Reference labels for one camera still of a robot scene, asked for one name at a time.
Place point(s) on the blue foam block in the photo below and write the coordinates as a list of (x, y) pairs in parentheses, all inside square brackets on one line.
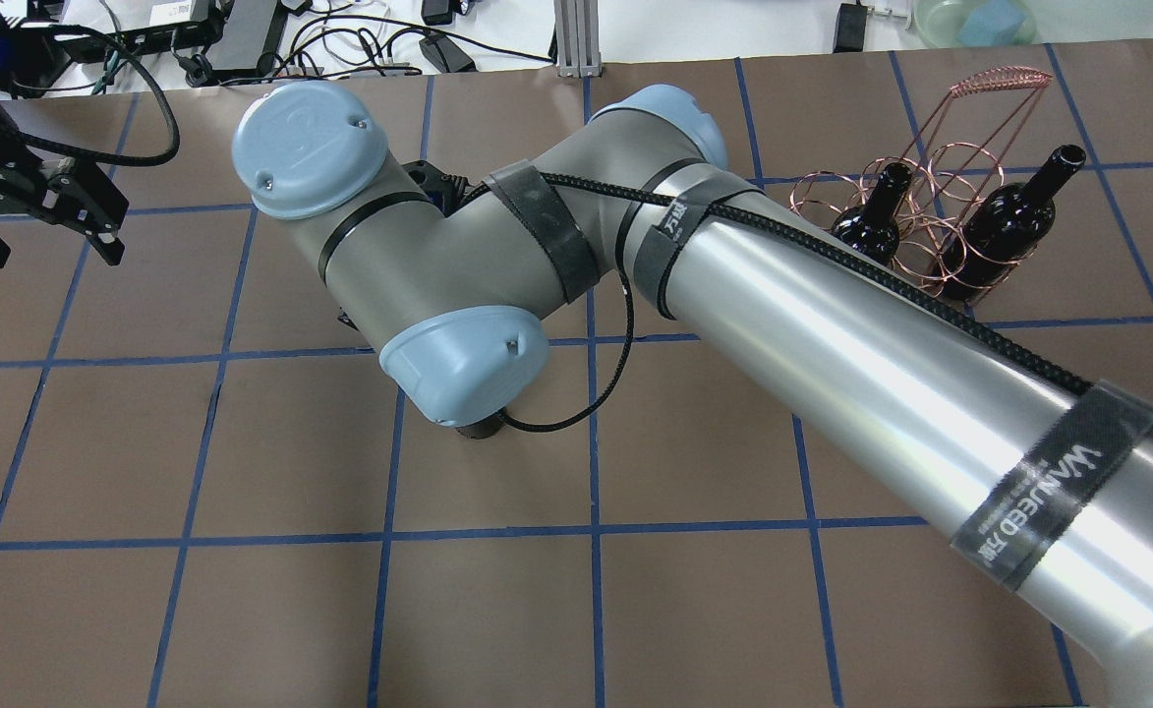
[(992, 23)]

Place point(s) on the black power adapter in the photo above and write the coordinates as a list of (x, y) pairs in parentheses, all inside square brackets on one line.
[(850, 27)]

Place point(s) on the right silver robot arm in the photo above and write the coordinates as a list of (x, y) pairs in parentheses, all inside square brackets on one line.
[(1039, 478)]

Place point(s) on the aluminium frame post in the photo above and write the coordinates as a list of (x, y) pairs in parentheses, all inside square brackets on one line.
[(578, 52)]

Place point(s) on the copper wire wine basket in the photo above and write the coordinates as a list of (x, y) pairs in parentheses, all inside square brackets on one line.
[(957, 158)]

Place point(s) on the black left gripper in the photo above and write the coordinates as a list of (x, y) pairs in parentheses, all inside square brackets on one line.
[(8, 180)]

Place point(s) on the dark wine bottle in basket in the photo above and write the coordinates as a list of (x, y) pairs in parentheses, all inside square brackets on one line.
[(871, 229)]

